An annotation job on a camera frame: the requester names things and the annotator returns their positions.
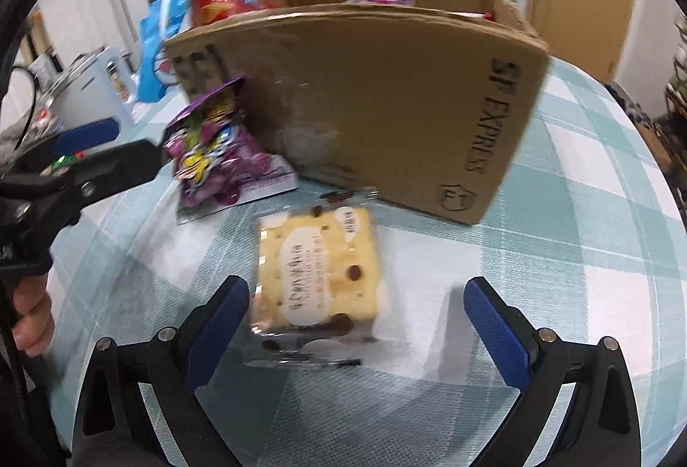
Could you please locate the small purple snack bag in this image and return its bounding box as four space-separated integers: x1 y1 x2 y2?
162 76 298 224

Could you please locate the red cone snack bag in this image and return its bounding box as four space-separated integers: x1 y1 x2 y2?
190 0 275 27

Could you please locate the clear cake pastry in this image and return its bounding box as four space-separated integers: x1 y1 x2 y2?
245 188 384 369

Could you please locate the left hand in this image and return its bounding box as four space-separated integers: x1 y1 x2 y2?
13 274 55 358

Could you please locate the white appliance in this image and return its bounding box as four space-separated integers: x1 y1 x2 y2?
46 46 137 131

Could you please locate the blue Doraemon tote bag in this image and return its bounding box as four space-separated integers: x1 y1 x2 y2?
137 0 192 103

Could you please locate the checked teal tablecloth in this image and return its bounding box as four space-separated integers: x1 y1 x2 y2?
46 59 686 466

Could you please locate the SF Express cardboard box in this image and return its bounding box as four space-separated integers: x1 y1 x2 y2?
164 0 550 225

